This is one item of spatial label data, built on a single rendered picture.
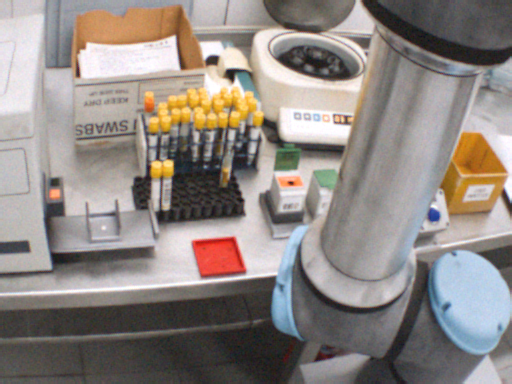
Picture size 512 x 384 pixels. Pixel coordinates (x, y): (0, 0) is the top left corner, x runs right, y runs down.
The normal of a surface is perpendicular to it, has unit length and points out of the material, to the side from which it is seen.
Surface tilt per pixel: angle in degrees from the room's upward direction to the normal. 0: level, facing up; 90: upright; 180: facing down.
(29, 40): 0
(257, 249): 0
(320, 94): 90
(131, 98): 92
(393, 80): 97
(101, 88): 97
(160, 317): 0
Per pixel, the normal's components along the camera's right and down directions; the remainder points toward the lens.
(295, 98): 0.11, 0.68
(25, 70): 0.14, -0.73
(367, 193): -0.65, 0.54
